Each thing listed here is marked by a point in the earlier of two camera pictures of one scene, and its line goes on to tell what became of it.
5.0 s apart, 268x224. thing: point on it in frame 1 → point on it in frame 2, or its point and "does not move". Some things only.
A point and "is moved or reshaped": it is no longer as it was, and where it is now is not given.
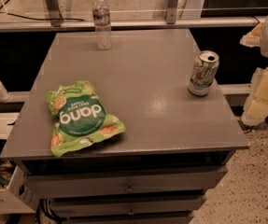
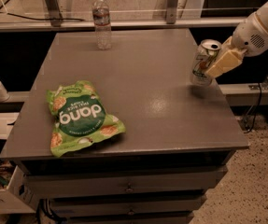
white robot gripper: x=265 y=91 → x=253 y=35
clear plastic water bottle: x=101 y=12 does not move
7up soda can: x=204 y=73 is moved or reshaped
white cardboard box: x=18 y=198 does not move
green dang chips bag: x=79 y=117 does not move
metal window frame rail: x=172 y=19 does not move
